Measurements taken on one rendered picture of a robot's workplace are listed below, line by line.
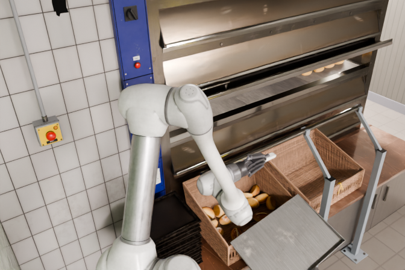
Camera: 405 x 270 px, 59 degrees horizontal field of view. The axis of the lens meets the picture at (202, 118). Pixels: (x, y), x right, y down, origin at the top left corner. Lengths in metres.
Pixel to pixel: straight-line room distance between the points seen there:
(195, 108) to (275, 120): 1.44
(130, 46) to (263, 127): 1.15
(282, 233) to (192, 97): 1.22
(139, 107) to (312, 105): 1.78
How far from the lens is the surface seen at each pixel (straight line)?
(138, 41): 1.70
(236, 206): 1.54
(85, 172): 1.92
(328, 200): 2.25
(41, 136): 1.67
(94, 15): 1.64
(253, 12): 2.08
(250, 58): 2.15
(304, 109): 2.70
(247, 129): 2.37
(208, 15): 1.90
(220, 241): 2.07
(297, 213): 2.23
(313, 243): 2.18
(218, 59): 2.02
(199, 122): 1.18
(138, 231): 1.30
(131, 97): 1.22
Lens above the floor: 2.27
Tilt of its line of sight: 30 degrees down
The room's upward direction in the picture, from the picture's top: 2 degrees counter-clockwise
